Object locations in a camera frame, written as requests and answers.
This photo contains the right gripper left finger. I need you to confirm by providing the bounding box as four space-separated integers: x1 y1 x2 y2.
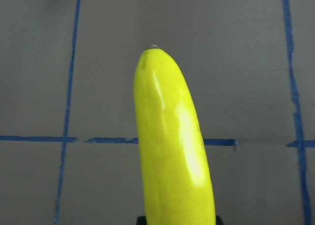
136 216 146 225

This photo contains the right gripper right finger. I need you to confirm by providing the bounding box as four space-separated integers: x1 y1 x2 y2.
216 216 224 225

